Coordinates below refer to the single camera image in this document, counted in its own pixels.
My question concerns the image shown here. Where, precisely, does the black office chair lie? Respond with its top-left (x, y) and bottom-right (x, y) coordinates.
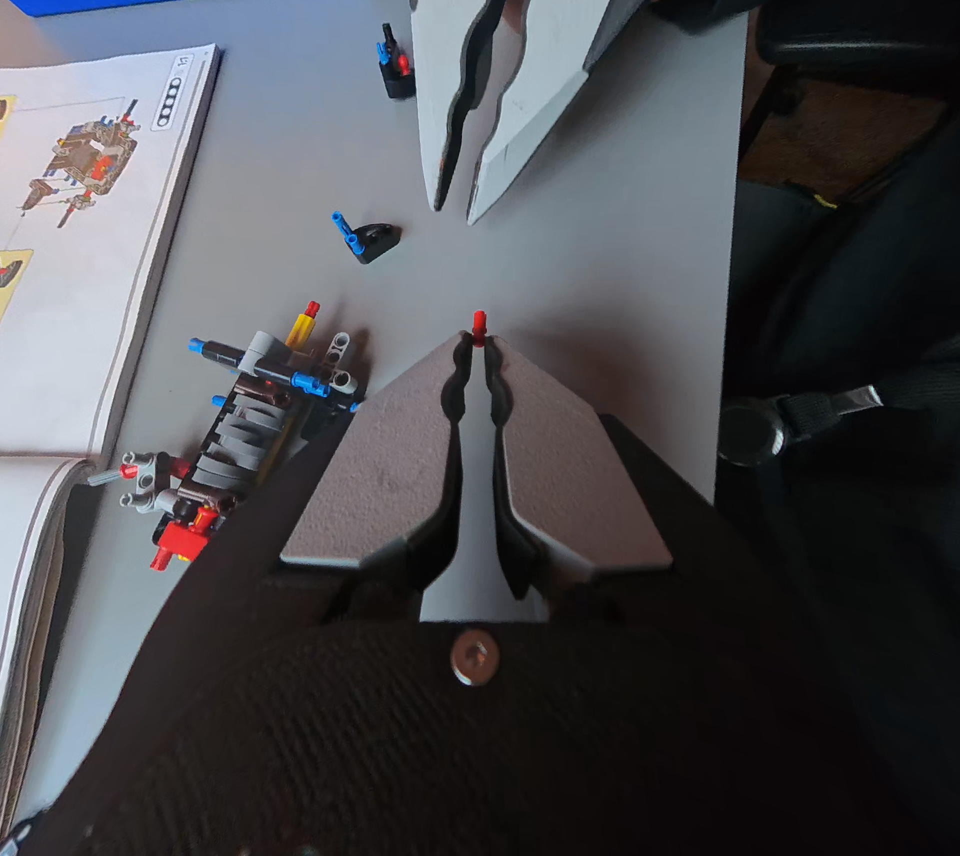
top-left (738, 1), bottom-right (960, 205)

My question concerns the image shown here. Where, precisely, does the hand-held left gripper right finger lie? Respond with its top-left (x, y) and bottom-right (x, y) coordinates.
top-left (483, 334), bottom-right (674, 600)

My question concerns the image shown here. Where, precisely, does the black strap with metal buckle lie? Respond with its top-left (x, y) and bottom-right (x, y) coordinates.
top-left (718, 385), bottom-right (960, 466)

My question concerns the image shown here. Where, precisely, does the lego instruction booklet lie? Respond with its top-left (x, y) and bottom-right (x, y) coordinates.
top-left (0, 43), bottom-right (223, 816)

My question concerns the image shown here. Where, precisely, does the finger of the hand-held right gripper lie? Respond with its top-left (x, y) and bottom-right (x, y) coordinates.
top-left (411, 0), bottom-right (522, 212)
top-left (466, 0), bottom-right (650, 226)

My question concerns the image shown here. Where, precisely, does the black lego beam red pin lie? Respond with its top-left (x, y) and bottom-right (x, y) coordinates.
top-left (376, 23), bottom-right (418, 101)

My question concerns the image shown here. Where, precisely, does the lego engine frame assembly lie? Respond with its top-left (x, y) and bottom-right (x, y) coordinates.
top-left (88, 301), bottom-right (369, 572)

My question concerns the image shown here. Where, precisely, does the black bent lego beam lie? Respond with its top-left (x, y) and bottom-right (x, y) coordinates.
top-left (351, 223), bottom-right (403, 265)

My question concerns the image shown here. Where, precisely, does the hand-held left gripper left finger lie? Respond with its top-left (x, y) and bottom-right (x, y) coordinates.
top-left (279, 331), bottom-right (478, 595)

